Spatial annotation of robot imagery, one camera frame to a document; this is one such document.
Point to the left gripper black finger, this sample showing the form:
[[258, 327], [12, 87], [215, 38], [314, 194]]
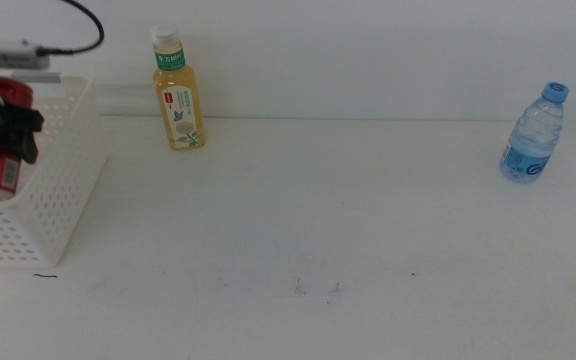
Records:
[[20, 127]]

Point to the yellow tea bottle green label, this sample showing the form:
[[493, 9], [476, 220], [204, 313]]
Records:
[[178, 115]]

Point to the clear water bottle blue cap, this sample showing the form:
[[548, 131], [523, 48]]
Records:
[[532, 140]]

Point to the white perforated plastic basket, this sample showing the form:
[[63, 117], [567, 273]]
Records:
[[63, 190]]

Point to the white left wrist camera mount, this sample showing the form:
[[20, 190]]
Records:
[[15, 57]]

